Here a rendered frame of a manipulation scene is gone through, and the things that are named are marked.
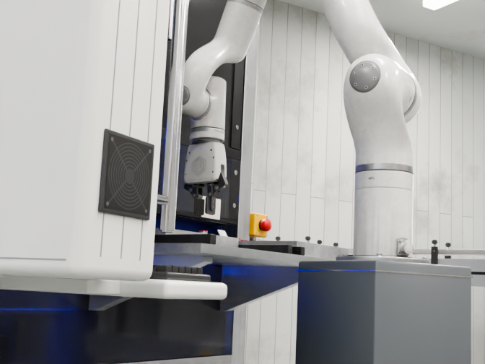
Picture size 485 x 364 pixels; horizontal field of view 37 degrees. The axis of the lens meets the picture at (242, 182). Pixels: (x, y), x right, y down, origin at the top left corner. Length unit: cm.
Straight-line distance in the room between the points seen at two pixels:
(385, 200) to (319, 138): 434
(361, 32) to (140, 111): 66
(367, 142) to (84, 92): 68
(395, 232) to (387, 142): 18
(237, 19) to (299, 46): 411
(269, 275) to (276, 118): 365
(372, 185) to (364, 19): 37
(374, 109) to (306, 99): 432
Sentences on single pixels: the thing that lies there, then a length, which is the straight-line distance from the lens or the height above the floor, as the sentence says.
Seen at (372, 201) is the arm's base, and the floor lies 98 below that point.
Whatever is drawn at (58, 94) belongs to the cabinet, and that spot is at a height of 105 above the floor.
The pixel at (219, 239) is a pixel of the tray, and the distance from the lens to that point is 167.
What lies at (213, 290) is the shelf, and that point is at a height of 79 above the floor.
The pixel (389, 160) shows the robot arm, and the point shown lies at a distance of 147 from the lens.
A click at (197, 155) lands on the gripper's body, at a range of 172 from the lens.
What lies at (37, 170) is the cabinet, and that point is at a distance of 103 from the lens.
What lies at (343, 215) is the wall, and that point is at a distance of 584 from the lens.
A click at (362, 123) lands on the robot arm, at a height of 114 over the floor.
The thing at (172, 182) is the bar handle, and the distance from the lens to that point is 115.
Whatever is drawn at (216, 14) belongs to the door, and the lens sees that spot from 220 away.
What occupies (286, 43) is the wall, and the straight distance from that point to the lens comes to 579.
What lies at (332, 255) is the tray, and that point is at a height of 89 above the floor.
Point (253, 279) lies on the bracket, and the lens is 203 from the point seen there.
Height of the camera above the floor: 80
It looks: 8 degrees up
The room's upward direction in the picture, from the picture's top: 3 degrees clockwise
